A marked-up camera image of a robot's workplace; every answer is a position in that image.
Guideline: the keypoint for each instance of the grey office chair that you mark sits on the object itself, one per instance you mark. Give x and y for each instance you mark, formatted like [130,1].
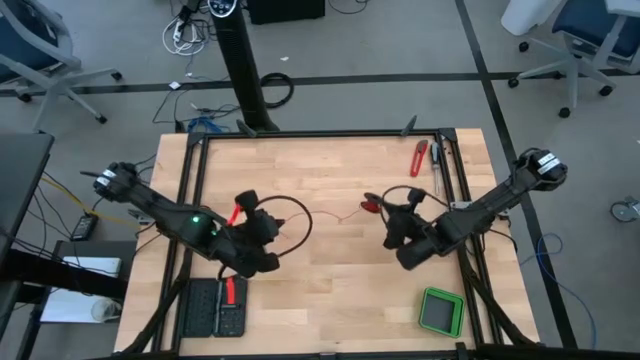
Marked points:
[55,87]
[572,65]

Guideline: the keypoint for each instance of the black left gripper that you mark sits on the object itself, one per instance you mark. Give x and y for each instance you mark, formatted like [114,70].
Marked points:
[255,235]

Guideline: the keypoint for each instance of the black power adapter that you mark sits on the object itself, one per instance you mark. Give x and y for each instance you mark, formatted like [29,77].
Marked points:
[84,227]

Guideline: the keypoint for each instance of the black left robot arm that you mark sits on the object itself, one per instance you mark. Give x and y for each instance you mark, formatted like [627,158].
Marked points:
[150,202]

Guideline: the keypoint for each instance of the black table frame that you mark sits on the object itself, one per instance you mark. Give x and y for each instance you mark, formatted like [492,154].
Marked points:
[325,134]

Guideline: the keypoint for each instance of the white bin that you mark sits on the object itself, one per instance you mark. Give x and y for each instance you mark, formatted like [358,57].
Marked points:
[530,15]

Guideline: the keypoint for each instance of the grey caster wheel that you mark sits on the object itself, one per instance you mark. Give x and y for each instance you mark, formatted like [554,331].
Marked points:
[622,211]

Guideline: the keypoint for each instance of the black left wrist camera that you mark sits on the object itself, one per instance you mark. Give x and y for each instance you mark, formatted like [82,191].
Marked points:
[246,200]

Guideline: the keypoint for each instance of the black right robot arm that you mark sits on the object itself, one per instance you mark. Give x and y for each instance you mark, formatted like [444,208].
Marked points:
[500,200]

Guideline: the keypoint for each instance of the white flat box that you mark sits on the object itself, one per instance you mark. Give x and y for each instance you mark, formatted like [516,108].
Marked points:
[92,265]

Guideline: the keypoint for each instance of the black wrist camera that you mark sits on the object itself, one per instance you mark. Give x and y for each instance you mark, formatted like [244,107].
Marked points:
[246,200]
[416,196]

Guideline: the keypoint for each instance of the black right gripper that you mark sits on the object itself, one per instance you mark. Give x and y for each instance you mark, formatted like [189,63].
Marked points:
[410,235]

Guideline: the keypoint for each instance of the black box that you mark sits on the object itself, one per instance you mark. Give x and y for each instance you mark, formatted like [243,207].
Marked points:
[285,10]

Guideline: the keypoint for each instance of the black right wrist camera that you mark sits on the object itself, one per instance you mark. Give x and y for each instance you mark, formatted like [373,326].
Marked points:
[416,196]

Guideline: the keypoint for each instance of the clear plastic cup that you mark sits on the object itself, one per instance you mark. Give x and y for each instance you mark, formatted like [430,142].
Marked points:
[105,310]

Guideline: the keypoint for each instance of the black open bit case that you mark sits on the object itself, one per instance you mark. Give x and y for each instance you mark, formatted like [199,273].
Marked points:
[200,307]

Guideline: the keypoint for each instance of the green square tray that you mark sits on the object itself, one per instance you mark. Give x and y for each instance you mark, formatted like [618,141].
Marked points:
[441,312]

